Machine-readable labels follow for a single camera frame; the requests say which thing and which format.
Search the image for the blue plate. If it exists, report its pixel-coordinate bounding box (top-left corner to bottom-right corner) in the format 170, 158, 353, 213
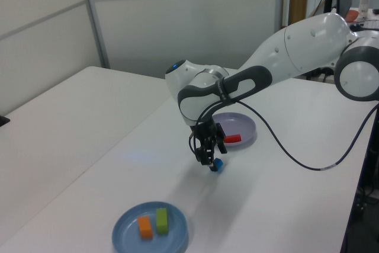
111, 201, 190, 253

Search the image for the purple plate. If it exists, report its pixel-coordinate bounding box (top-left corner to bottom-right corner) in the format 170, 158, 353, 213
211, 112, 258, 149

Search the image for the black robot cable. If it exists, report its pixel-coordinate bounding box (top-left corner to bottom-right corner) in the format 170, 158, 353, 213
187, 100, 379, 172

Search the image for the green rectangular block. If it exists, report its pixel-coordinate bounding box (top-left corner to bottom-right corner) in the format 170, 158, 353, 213
155, 207, 169, 235

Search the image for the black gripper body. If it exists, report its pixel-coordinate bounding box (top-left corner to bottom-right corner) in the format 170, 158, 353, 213
191, 119, 223, 143

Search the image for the black frame stand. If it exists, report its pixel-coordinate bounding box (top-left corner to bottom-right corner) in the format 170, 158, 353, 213
339, 110, 379, 253

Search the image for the black cable strap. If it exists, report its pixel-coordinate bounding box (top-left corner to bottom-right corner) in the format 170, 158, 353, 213
215, 77, 236, 105

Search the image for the orange bowl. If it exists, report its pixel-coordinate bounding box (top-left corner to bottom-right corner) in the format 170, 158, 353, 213
345, 9, 359, 23

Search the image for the orange rectangular block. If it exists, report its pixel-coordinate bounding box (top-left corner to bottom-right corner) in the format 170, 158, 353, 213
137, 216, 154, 239

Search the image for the wooden cabinet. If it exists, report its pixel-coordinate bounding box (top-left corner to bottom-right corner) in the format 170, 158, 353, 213
287, 0, 309, 26

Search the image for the blue small block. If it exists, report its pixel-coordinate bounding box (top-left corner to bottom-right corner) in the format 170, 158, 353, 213
210, 158, 224, 174

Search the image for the clear plastic bottle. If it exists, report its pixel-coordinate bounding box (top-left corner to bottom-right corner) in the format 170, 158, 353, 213
358, 0, 371, 20

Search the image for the red cylinder block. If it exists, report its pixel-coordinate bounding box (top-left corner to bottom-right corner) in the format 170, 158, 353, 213
223, 133, 243, 143

